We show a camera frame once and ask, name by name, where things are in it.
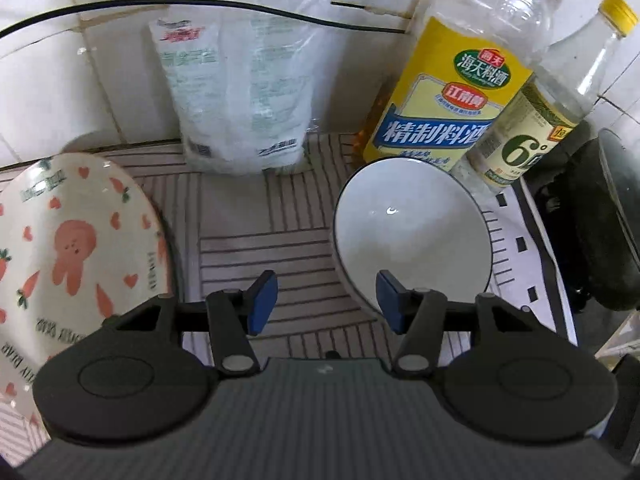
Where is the pink rabbit carrot plate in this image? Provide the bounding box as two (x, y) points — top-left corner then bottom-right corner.
(1, 153), (171, 424)

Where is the clear vinegar bottle yellow cap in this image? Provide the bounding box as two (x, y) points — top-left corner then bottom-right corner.
(451, 0), (639, 195)

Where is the striped grey table mat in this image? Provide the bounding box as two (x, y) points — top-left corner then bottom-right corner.
(0, 131), (580, 468)

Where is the yellow label cooking wine bottle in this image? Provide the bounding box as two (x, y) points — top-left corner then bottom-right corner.
(354, 0), (555, 170)

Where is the black wok with lid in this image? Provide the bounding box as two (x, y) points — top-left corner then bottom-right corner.
(526, 122), (639, 311)

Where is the black power cable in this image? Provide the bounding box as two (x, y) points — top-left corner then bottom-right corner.
(0, 0), (407, 42)

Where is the white plastic salt bag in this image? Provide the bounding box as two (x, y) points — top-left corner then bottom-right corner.
(149, 0), (331, 176)

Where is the white bowl black rim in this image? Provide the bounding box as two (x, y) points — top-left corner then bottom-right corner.
(331, 157), (492, 316)

